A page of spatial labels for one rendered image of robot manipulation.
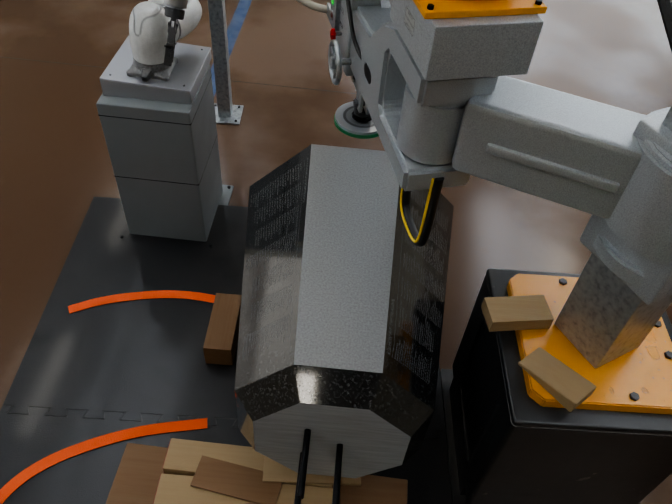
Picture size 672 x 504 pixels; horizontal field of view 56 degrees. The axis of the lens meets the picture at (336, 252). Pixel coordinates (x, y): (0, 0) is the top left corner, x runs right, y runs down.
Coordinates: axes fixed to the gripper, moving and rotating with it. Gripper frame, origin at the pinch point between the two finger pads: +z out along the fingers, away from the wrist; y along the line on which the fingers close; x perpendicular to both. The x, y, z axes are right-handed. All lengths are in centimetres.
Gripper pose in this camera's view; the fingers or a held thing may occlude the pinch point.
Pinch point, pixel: (168, 60)
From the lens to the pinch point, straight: 269.5
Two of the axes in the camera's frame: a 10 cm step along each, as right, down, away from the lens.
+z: -2.2, 9.1, 3.4
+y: -1.9, -3.9, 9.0
